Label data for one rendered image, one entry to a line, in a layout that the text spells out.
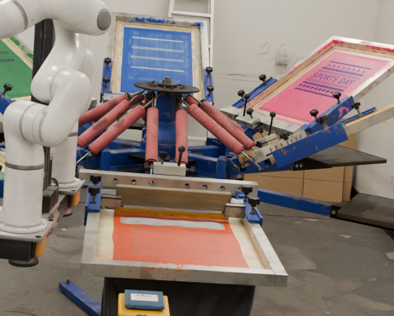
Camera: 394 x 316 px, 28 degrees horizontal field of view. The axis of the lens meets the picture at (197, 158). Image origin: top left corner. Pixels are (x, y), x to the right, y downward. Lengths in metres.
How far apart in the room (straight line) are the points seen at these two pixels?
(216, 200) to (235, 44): 4.20
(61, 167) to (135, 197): 0.46
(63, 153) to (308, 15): 4.84
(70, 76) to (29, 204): 0.33
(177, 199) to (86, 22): 1.03
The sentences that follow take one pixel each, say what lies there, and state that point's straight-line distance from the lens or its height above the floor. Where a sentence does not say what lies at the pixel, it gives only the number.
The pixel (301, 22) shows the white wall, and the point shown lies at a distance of 6.98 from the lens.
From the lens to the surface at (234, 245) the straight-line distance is 2.57.
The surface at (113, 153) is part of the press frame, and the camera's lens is 3.44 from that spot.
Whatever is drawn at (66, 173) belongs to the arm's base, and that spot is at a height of 1.18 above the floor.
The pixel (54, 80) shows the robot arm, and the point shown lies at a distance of 1.91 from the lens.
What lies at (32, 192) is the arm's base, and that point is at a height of 1.23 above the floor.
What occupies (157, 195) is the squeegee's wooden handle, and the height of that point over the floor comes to 1.04.
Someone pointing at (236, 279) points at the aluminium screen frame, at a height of 0.97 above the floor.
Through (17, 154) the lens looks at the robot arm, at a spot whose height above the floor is 1.33.
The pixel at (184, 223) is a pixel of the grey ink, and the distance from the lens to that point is 2.72.
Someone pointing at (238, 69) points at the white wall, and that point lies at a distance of 6.91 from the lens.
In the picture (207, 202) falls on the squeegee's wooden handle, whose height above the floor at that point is 1.02.
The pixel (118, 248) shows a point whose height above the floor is 0.95.
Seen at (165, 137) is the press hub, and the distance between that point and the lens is 3.52.
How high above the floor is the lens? 1.77
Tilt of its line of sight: 12 degrees down
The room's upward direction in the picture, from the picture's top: 6 degrees clockwise
